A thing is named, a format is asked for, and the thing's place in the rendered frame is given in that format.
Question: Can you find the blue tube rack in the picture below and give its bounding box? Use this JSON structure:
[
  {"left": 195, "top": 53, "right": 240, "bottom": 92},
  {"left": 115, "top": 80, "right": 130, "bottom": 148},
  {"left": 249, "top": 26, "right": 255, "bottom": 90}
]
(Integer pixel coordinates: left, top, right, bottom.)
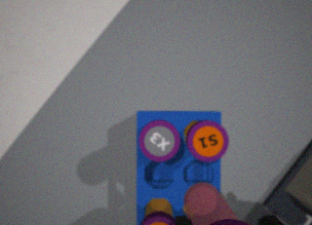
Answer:
[{"left": 136, "top": 111, "right": 221, "bottom": 225}]

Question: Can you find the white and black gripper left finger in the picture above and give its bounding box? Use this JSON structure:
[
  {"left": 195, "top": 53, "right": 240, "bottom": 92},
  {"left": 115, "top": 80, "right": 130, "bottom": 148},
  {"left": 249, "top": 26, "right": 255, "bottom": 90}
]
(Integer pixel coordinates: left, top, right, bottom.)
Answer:
[{"left": 175, "top": 216, "right": 192, "bottom": 225}]

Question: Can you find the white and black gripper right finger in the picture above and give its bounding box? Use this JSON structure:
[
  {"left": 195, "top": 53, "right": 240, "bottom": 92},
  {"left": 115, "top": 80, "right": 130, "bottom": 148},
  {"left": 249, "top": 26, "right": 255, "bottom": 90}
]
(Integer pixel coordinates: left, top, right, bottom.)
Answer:
[{"left": 258, "top": 215, "right": 285, "bottom": 225}]

